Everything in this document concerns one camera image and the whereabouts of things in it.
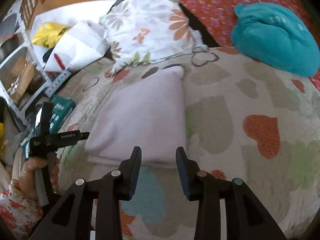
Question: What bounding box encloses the white metal shelf rack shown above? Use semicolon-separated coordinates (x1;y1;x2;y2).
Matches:
0;0;53;128

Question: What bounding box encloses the pastel dotted flat box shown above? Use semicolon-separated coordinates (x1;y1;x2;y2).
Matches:
44;69;71;98

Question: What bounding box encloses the teal cardboard box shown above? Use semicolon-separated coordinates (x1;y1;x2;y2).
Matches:
21;95;76;158

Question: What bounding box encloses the white floral pillow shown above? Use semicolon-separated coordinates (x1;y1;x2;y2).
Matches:
99;0;204;75

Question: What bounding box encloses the red floral pillow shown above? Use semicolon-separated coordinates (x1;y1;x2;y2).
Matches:
181;0;319;87

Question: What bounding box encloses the floral red white sleeve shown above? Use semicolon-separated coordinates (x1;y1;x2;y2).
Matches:
1;179;43;239

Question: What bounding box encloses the person left hand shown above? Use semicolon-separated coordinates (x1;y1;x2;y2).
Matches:
18;157;60;202

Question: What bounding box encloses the yellow plastic bag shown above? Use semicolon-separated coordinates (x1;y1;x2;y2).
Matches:
31;22;71;49

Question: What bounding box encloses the turquoise folded garment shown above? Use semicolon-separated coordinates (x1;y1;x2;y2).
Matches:
231;2;319;77

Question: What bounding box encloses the white plastic bag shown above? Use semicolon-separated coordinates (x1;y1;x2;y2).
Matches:
44;21;110;73

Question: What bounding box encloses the pale lilac garment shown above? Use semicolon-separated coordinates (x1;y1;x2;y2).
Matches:
84;65;187;168

